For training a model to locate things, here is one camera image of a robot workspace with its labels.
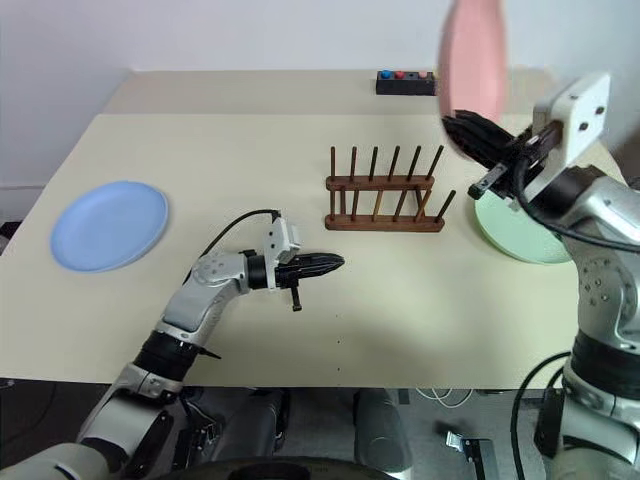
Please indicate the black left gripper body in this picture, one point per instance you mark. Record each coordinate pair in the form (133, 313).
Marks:
(287, 275)

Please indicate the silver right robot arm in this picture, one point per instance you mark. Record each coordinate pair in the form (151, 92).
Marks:
(600, 210)

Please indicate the wooden dish rack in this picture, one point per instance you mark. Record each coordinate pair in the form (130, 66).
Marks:
(382, 222)

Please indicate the metal bracket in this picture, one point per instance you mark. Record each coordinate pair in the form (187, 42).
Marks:
(472, 447)

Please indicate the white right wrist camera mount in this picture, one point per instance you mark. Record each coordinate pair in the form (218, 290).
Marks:
(580, 110)

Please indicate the pink plate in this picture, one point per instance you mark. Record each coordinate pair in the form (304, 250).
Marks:
(475, 55)

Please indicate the black button box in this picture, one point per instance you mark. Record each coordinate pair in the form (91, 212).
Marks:
(405, 87)

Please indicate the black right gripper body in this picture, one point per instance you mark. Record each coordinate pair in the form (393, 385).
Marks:
(530, 155)

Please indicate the green plate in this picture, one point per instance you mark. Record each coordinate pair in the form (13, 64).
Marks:
(515, 235)

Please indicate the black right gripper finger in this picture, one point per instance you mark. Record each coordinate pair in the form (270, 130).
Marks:
(487, 127)
(472, 145)

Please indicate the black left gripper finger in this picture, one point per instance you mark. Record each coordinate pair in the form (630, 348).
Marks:
(320, 271)
(322, 259)

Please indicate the blue plate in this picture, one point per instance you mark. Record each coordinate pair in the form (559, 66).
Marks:
(110, 225)

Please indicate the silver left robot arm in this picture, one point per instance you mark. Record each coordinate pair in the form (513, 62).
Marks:
(200, 300)

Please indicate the dark rounded shape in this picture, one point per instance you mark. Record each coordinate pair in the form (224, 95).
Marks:
(382, 430)

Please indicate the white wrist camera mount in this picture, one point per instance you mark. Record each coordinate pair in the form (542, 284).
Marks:
(280, 242)
(580, 110)

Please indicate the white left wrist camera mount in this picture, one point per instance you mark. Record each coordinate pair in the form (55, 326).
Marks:
(280, 242)

